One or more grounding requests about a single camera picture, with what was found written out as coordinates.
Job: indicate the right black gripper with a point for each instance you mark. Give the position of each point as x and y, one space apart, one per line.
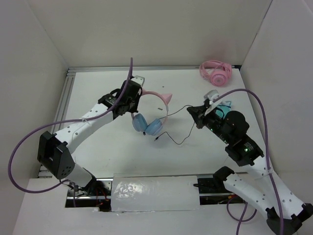
199 109

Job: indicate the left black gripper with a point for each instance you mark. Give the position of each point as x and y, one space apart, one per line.
134 109

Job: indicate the pink blue cat-ear headphones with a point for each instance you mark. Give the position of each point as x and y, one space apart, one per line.
152 121

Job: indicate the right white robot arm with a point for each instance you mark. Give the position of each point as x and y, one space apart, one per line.
284 212

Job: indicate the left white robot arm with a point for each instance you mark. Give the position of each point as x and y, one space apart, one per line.
55 150

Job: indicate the teal cat-ear headphones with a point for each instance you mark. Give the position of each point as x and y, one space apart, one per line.
223 108

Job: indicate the white taped cover sheet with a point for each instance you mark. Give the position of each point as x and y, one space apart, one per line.
143 194

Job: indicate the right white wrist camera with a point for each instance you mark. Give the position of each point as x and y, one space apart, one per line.
211 101

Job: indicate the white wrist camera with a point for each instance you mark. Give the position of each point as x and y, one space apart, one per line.
139 80
211 101

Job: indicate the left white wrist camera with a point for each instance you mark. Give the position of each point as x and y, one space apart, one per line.
139 80

